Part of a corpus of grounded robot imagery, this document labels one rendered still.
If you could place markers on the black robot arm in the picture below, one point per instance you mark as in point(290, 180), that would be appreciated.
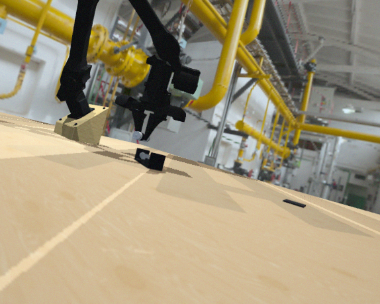
point(76, 70)

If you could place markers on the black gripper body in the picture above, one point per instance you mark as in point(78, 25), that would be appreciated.
point(152, 100)

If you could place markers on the grey and black battery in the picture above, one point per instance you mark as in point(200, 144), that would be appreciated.
point(139, 136)

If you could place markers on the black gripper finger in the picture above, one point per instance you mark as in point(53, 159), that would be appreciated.
point(153, 121)
point(138, 119)

